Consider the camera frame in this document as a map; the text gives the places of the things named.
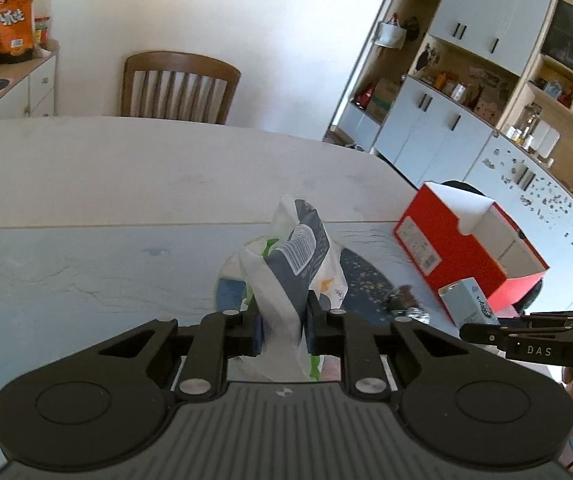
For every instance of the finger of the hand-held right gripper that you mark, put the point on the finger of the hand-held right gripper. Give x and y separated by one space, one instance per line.
561 316
481 334

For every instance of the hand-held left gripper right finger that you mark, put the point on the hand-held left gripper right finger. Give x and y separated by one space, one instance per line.
312 327

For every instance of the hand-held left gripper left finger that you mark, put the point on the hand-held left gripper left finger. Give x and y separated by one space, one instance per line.
255 327

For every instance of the white grey snack bag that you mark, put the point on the white grey snack bag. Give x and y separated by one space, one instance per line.
286 280

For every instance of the dark foil wrapper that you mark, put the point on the dark foil wrapper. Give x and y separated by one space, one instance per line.
404 297

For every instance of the red shoe box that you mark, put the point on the red shoe box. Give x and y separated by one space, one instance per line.
431 240

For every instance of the small white carton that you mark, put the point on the small white carton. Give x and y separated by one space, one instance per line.
464 302

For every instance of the dark blue round mat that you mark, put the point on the dark blue round mat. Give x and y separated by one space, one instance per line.
361 280

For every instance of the black tyre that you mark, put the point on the black tyre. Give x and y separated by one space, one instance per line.
466 187

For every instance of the pale blue printed table mat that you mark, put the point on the pale blue printed table mat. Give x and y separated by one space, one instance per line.
91 280

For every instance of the white canister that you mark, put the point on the white canister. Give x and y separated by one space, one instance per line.
547 141

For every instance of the tall glass jar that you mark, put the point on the tall glass jar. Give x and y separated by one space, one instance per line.
529 122

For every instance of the red bottle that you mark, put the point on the red bottle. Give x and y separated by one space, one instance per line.
364 99

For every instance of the cardboard box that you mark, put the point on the cardboard box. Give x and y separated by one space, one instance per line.
384 100

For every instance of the brown wooden chair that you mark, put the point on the brown wooden chair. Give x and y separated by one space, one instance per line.
181 62

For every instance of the white hanging tote bag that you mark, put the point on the white hanging tote bag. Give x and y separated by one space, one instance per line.
390 35

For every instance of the black hanging bag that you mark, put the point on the black hanging bag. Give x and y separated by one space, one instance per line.
413 27

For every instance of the white wooden sideboard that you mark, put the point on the white wooden sideboard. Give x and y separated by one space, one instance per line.
41 85

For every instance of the red lid jar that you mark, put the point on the red lid jar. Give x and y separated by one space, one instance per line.
41 30

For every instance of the orange snack bag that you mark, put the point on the orange snack bag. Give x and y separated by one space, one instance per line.
14 30

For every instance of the white wooden wall cabinet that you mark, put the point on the white wooden wall cabinet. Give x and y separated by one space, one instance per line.
436 125

